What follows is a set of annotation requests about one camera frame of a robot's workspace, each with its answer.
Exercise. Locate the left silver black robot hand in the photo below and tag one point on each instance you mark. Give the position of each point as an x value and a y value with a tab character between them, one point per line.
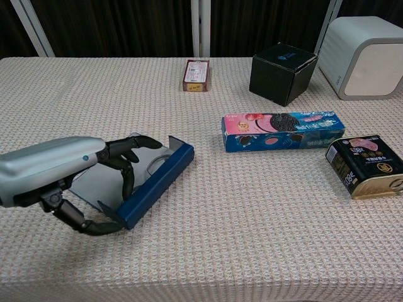
47	166

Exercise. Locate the grey aluminium extrusion bar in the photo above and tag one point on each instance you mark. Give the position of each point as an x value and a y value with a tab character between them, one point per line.
33	28
329	22

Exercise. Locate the black pleated curtain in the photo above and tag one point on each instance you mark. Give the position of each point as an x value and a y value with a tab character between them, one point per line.
126	28

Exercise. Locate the blue box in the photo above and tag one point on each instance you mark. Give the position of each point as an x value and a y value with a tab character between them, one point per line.
157	185

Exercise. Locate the white rounded appliance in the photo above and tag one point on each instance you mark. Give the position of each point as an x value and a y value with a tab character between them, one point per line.
371	66

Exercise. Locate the black gold luncheon meat can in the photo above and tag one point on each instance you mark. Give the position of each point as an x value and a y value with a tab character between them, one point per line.
365	163

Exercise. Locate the blue cookie pack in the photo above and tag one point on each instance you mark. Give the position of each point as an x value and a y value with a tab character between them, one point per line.
283	132

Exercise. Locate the black cube cardboard box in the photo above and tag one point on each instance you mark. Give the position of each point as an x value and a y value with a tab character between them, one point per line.
277	78

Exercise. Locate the beige woven tablecloth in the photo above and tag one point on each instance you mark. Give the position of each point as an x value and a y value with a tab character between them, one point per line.
220	251

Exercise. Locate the brown small packet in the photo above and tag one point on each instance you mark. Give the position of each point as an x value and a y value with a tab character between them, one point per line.
196	74

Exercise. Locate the grey aluminium extrusion post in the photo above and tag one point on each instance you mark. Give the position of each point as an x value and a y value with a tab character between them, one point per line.
200	28

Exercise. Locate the thin-framed eyeglasses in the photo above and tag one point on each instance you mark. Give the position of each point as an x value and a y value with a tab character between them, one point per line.
150	166

